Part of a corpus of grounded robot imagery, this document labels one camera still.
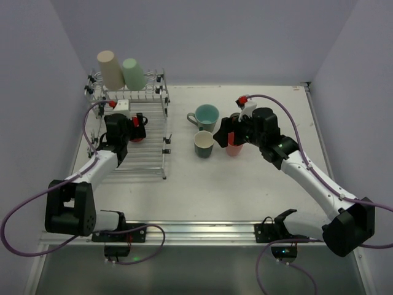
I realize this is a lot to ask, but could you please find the red mug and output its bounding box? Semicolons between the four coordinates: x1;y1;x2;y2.
128;116;149;144

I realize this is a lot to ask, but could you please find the pink tumbler cup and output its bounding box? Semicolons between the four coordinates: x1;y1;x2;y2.
225;132;243;157

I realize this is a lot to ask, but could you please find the dark green mug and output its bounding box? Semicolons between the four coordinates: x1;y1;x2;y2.
194;130;214;159

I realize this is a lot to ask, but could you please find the sage green mug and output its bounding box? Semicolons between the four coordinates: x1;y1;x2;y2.
186;104;219;133

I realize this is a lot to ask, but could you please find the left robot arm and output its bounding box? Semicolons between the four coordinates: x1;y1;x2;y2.
44;112;148;237

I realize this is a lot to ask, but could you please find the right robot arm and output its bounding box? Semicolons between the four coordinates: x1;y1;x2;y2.
213;108;375;257

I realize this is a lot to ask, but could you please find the metal dish rack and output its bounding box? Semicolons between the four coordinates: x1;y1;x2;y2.
84;69;171;178

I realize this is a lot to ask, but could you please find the light green tumbler cup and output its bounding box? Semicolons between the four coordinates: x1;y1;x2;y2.
122;58;147;91

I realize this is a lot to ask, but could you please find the beige tumbler cup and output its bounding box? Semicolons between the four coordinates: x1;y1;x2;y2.
97;50;125;91

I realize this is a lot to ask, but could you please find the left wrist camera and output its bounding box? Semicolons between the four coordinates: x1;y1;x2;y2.
113;99;131;118

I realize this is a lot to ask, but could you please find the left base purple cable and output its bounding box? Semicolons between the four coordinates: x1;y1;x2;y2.
106;226;166;266

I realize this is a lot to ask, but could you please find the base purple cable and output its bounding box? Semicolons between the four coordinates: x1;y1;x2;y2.
106;226;166;266
256;238;326;295

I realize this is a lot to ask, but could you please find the aluminium rail frame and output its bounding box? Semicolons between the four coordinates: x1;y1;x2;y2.
30;82;369;295

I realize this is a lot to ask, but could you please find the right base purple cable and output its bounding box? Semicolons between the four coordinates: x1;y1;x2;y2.
256;238;326;295

